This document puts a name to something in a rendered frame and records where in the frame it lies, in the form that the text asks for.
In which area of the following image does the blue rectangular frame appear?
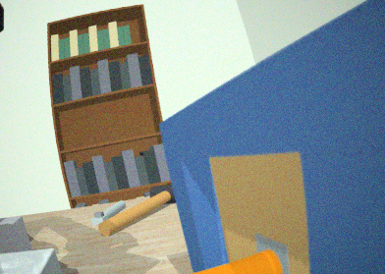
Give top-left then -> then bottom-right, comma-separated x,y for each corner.
159,0 -> 385,274

